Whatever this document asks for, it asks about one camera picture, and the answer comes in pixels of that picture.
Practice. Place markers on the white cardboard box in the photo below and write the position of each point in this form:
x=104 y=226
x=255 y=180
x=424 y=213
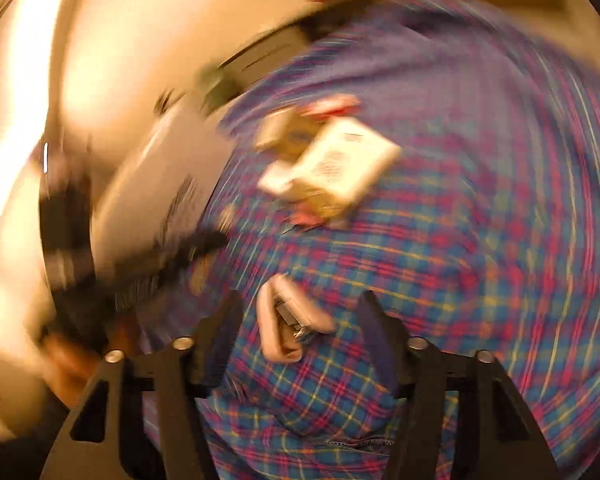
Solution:
x=165 y=170

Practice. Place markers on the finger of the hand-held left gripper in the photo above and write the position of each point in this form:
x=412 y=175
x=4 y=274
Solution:
x=205 y=241

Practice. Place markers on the pink binder clip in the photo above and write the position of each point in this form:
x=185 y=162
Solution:
x=270 y=330

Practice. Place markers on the green plastic chair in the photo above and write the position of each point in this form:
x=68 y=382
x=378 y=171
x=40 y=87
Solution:
x=220 y=85

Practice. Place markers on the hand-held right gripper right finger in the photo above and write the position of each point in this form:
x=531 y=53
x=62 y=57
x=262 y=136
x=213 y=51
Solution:
x=375 y=335

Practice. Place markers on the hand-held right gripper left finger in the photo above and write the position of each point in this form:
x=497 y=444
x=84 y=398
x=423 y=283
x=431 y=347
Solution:
x=225 y=330

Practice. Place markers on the red and white staple box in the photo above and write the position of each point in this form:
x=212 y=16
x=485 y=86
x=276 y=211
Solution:
x=350 y=170

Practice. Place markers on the blue plaid cloth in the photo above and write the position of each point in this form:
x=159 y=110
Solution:
x=455 y=260

